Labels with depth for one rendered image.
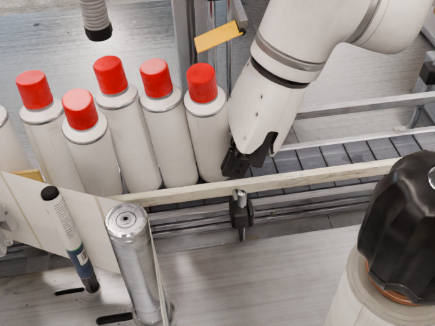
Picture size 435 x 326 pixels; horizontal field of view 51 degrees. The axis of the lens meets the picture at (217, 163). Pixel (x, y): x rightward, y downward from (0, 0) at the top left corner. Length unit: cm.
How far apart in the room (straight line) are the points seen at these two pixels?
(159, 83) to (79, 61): 52
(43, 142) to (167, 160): 16
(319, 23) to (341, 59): 54
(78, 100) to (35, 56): 59
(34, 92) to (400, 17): 39
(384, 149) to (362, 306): 41
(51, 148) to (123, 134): 9
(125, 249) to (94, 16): 30
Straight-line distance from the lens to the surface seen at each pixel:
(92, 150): 55
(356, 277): 39
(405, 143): 78
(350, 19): 49
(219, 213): 65
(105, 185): 61
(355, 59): 102
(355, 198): 71
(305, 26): 48
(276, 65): 50
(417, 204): 30
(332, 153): 73
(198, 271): 59
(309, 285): 59
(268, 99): 51
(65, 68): 103
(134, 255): 43
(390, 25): 50
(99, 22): 60
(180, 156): 61
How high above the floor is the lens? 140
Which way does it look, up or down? 47 degrees down
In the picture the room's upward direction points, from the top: 2 degrees counter-clockwise
